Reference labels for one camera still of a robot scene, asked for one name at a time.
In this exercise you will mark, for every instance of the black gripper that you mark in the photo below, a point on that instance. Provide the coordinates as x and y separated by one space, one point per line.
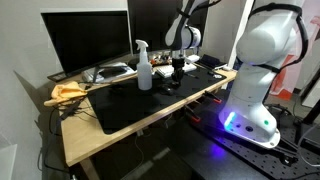
178 63

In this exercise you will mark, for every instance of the small dark object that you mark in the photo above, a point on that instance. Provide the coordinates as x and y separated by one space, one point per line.
176 84

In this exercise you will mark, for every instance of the black computer mouse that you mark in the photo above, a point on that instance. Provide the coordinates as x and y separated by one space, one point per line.
165 89

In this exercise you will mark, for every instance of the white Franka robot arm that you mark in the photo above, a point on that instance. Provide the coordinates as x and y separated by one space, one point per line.
253 100

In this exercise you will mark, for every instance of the translucent white spray bottle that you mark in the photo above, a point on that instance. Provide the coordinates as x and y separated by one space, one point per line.
144 75

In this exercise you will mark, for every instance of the white computer keyboard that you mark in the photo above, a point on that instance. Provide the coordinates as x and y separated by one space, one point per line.
163 70

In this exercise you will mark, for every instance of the red snack packet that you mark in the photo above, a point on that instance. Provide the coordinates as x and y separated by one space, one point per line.
156 61

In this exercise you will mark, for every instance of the small dark metal tool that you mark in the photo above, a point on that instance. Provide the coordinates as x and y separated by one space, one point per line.
210 71

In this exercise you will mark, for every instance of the black orange clamp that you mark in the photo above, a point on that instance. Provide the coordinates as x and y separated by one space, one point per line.
213 96
192 114

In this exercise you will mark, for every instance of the round black pad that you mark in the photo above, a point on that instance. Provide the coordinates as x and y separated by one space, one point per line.
133 63

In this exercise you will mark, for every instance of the white charger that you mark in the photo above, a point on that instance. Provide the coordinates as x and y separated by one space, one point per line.
227 68

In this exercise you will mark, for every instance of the black desk mat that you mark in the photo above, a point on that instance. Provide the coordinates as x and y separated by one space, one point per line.
133 106

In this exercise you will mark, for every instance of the black-framed monitor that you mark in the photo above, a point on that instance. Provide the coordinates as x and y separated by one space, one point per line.
146 23

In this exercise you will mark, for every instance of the large white-framed monitor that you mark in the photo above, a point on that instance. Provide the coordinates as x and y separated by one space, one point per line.
86 40

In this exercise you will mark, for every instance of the black perforated breadboard table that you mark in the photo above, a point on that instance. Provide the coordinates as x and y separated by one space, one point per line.
233 160

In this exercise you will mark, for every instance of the orange cloth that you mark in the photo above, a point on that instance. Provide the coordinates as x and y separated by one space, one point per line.
65 91

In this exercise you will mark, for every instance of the red white banner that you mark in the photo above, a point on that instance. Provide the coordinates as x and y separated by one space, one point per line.
306 66

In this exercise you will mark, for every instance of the black tripod stand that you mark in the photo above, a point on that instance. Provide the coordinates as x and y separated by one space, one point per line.
311 113

